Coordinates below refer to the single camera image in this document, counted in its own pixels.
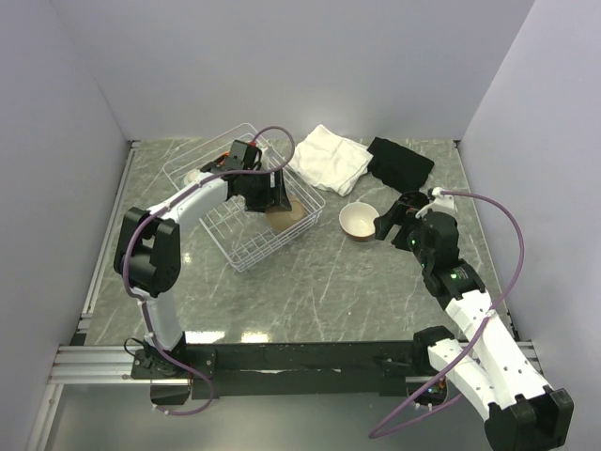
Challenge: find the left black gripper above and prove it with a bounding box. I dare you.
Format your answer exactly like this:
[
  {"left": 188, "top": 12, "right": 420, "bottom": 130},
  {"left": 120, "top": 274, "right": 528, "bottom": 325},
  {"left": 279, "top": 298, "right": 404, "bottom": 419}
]
[{"left": 243, "top": 167, "right": 291, "bottom": 213}]

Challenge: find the tan floral bowl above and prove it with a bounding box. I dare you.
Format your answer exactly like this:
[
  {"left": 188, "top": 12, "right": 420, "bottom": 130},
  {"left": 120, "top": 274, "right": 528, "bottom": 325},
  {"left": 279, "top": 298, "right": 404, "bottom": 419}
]
[{"left": 265, "top": 196, "right": 305, "bottom": 233}]

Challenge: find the red ceramic bowl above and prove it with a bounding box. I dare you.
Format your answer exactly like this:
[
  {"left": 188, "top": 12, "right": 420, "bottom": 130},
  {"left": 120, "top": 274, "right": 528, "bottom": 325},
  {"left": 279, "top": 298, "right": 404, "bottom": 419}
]
[{"left": 338, "top": 202, "right": 379, "bottom": 242}]

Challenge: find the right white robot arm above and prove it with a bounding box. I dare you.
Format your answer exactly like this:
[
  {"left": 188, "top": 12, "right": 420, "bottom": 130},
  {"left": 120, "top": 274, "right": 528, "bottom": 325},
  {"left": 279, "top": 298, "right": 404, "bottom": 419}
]
[{"left": 369, "top": 187, "right": 574, "bottom": 450}]

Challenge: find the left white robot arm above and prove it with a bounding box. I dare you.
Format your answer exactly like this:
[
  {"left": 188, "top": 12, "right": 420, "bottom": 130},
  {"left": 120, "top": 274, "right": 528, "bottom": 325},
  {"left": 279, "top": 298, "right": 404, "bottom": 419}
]
[{"left": 114, "top": 140, "right": 291, "bottom": 378}]

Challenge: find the black folded cloth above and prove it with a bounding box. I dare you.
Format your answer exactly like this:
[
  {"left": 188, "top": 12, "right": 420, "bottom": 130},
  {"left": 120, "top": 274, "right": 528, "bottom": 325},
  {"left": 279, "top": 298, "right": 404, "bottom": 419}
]
[{"left": 367, "top": 137, "right": 435, "bottom": 194}]

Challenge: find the white folded cloth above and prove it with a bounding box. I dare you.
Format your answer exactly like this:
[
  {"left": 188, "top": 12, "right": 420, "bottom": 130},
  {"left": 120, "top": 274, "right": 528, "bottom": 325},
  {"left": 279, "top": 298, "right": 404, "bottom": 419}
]
[{"left": 288, "top": 124, "right": 373, "bottom": 196}]

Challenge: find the pale green ceramic bowl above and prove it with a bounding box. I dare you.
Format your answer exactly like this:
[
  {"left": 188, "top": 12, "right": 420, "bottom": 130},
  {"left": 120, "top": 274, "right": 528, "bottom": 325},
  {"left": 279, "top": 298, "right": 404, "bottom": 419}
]
[{"left": 184, "top": 169, "right": 200, "bottom": 185}]

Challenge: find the black base beam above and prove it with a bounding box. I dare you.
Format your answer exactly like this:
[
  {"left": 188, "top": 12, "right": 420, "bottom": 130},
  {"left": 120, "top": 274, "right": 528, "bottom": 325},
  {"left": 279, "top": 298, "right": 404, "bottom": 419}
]
[{"left": 131, "top": 340, "right": 436, "bottom": 405}]

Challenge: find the white wire dish rack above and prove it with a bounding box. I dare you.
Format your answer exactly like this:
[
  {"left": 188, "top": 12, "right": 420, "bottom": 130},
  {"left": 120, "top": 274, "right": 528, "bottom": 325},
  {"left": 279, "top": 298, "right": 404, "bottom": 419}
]
[{"left": 162, "top": 123, "right": 325, "bottom": 272}]

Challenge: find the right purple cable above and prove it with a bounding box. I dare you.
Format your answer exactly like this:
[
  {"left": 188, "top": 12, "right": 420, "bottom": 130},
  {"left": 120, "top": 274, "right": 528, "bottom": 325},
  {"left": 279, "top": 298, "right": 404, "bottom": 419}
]
[{"left": 368, "top": 190, "right": 526, "bottom": 438}]

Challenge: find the purple cable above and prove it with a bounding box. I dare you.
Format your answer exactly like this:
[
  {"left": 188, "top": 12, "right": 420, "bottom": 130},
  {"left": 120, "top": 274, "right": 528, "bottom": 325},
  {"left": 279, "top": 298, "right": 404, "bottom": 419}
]
[
  {"left": 121, "top": 125, "right": 297, "bottom": 417},
  {"left": 368, "top": 190, "right": 526, "bottom": 438}
]

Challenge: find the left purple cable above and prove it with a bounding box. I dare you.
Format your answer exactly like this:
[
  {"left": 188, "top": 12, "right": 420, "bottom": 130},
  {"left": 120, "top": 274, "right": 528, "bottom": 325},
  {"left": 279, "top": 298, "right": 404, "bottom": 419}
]
[{"left": 121, "top": 125, "right": 297, "bottom": 417}]

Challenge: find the aluminium frame rail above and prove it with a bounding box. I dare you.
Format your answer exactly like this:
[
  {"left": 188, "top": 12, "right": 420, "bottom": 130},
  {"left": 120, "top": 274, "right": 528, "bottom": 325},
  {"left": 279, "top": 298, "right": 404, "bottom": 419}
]
[{"left": 28, "top": 138, "right": 142, "bottom": 451}]

